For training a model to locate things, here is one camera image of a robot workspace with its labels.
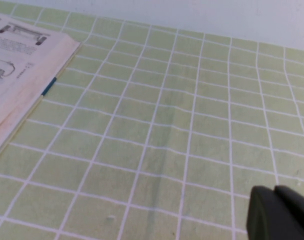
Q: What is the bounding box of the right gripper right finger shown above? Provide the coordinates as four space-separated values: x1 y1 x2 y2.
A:
275 184 304 218

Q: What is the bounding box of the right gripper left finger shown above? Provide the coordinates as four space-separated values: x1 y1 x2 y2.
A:
246 185 304 240

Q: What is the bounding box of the white technical book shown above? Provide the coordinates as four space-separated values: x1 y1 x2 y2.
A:
0 11 82 163

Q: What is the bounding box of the green white checked tablecloth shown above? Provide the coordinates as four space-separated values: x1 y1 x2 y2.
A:
0 0 304 240

